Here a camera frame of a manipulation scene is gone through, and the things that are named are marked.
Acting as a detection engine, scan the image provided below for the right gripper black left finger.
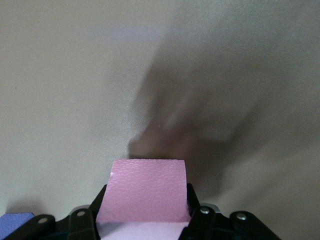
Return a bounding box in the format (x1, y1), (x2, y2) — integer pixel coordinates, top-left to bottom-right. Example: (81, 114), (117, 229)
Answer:
(14, 183), (109, 240)

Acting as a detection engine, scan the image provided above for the purple foam block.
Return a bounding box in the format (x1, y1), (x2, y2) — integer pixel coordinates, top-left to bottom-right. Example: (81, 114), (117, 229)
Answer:
(0, 212), (35, 237)

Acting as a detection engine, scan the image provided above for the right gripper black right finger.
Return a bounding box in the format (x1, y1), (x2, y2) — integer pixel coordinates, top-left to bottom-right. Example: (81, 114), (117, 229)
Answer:
(179, 183), (285, 240)

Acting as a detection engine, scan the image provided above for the pink foam block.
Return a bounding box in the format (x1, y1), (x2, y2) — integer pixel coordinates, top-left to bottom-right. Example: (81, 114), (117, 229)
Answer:
(96, 158), (190, 240)

